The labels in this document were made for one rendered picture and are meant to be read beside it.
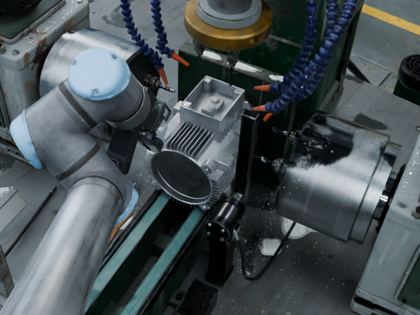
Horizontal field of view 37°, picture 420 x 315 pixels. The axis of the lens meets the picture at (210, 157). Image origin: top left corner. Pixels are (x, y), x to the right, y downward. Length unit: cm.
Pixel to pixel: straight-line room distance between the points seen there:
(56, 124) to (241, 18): 43
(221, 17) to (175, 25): 96
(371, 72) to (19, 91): 162
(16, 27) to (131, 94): 57
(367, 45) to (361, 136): 234
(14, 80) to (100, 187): 62
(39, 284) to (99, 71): 41
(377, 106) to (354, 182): 74
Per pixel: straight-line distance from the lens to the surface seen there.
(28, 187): 168
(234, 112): 137
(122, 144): 118
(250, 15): 124
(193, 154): 130
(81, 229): 84
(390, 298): 141
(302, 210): 130
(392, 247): 128
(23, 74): 151
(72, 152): 102
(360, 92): 200
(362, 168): 126
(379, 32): 376
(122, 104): 104
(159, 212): 143
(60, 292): 71
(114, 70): 100
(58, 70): 148
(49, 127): 102
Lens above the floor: 204
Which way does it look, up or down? 46 degrees down
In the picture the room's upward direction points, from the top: 4 degrees clockwise
